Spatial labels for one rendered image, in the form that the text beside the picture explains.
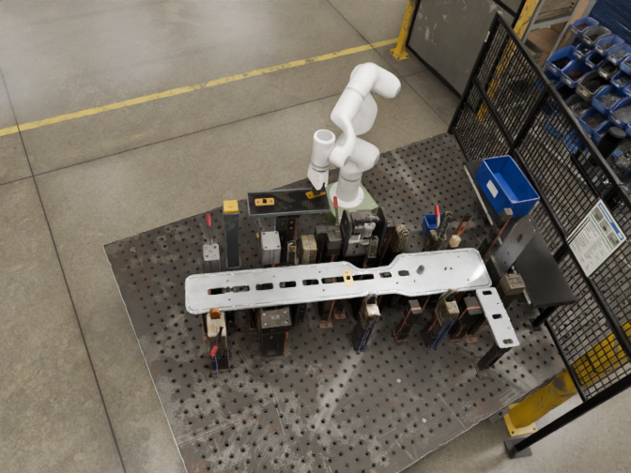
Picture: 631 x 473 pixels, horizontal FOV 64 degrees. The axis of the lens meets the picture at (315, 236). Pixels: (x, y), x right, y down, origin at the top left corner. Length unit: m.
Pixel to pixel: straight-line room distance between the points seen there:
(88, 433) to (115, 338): 0.55
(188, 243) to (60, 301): 1.10
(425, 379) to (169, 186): 2.39
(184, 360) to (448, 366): 1.22
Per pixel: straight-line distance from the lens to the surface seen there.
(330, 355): 2.41
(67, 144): 4.41
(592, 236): 2.45
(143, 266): 2.67
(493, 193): 2.70
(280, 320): 2.09
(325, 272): 2.26
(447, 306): 2.26
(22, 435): 3.23
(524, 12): 4.23
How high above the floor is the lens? 2.89
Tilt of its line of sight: 53 degrees down
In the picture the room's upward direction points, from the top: 10 degrees clockwise
